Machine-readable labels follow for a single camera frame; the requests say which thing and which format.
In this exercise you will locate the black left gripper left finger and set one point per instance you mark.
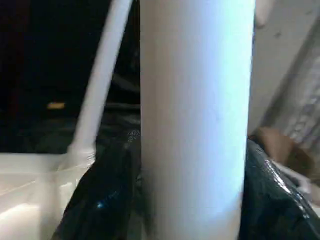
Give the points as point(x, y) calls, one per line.
point(107, 195)

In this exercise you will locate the white plastic table leg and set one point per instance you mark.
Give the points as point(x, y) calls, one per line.
point(100, 75)
point(195, 100)

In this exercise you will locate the beige slatted window blind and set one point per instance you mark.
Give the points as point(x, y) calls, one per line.
point(300, 87)

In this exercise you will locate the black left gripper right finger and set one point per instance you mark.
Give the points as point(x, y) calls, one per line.
point(275, 205)

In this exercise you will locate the brown round object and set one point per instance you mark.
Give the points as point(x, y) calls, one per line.
point(277, 147)

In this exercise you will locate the small yellow tag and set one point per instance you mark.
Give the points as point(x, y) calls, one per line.
point(56, 105)

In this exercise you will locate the black backdrop cloth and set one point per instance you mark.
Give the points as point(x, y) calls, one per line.
point(37, 50)

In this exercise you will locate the black work surface mat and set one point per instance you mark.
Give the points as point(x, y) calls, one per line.
point(120, 120)

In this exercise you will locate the white plastic table top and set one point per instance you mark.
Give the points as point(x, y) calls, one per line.
point(30, 187)

